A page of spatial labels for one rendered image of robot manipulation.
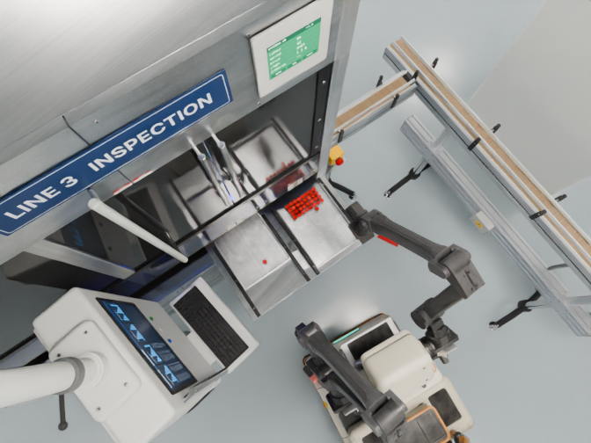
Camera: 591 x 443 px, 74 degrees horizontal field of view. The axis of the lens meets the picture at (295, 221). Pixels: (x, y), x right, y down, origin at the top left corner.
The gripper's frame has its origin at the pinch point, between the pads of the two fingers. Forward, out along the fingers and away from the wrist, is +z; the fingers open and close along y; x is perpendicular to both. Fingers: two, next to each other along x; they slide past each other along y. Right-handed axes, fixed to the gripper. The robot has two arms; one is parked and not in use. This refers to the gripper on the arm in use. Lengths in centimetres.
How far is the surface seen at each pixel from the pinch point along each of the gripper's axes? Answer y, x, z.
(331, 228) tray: 11.2, 3.7, 21.2
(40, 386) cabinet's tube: 4, 95, -79
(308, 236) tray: 14.4, 15.7, 21.1
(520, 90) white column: 21, -142, 39
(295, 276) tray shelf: 1.9, 31.9, 20.9
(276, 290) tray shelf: 1.2, 42.9, 20.8
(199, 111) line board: 38, 36, -84
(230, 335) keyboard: -4, 72, 25
